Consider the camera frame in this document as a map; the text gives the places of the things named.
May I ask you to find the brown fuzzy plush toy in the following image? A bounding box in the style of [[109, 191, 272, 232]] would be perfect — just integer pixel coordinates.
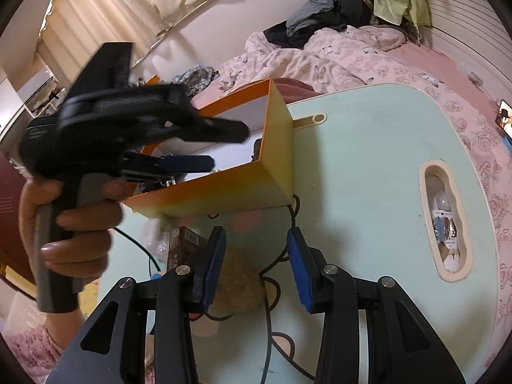
[[208, 248, 267, 315]]

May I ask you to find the black cable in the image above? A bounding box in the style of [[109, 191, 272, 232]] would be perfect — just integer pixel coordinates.
[[113, 227, 161, 276]]

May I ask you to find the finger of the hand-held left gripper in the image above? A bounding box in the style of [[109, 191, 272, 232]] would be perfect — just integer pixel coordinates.
[[160, 106, 251, 145], [119, 154, 215, 183]]

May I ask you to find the light green cloth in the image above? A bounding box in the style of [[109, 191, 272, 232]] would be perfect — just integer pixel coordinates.
[[358, 0, 430, 44]]

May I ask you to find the dark red board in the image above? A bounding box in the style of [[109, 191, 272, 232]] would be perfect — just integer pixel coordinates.
[[0, 154, 41, 289]]

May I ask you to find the beige curtain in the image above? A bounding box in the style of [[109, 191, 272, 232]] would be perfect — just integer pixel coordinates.
[[38, 0, 273, 62]]

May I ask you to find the grey garment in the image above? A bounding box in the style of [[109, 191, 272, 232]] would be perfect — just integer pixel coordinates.
[[286, 0, 340, 36]]

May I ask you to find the dark patterned garment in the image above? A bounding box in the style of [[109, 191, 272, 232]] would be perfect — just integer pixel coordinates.
[[172, 65, 219, 97]]

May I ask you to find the pink floral bed sheet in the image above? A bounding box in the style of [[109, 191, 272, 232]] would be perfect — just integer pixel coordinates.
[[192, 42, 512, 340]]

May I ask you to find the person's left hand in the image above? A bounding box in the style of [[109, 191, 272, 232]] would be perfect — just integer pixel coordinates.
[[19, 178, 131, 278]]

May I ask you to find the smartphone with lit screen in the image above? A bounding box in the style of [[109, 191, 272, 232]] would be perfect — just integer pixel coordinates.
[[496, 100, 512, 139]]

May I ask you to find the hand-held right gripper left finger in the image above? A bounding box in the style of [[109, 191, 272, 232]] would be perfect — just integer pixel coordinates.
[[46, 226, 227, 384]]

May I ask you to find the clear plastic bag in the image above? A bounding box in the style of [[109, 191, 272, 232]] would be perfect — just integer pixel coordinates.
[[140, 218, 172, 265]]

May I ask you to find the white air conditioner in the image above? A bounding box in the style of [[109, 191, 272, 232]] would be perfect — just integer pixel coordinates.
[[18, 66, 54, 102]]

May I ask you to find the orange cardboard box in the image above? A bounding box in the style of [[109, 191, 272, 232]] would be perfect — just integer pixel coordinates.
[[122, 77, 294, 219]]

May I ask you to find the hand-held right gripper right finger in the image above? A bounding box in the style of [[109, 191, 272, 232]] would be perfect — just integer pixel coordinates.
[[286, 227, 467, 384]]

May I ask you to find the person's left forearm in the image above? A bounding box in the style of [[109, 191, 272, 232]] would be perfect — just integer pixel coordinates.
[[8, 310, 86, 372]]

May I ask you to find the pink floral quilt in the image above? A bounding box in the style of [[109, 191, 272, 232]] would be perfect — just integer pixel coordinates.
[[218, 26, 409, 97]]

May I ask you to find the brown snack packet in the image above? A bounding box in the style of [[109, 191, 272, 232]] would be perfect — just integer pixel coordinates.
[[168, 226, 209, 273]]

